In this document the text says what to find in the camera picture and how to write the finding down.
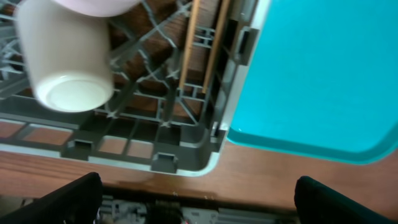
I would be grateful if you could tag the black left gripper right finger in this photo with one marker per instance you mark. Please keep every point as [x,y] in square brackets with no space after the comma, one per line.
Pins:
[317,203]

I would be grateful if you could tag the wooden chopstick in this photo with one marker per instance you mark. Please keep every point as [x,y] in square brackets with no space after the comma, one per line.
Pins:
[216,42]
[189,41]

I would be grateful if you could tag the grey dishwasher rack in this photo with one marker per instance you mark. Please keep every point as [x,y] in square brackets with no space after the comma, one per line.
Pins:
[149,123]

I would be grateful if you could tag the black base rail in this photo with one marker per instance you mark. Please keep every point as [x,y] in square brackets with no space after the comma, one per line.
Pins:
[125,206]

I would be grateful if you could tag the small pink saucer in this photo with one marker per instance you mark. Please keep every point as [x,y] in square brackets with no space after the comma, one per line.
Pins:
[99,8]

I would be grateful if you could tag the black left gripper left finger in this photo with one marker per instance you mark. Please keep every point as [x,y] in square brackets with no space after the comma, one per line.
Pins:
[76,202]

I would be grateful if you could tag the white cup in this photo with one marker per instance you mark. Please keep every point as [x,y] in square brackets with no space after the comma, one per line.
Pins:
[66,55]

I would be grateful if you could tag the teal plastic tray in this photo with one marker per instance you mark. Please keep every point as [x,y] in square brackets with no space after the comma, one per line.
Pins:
[322,81]

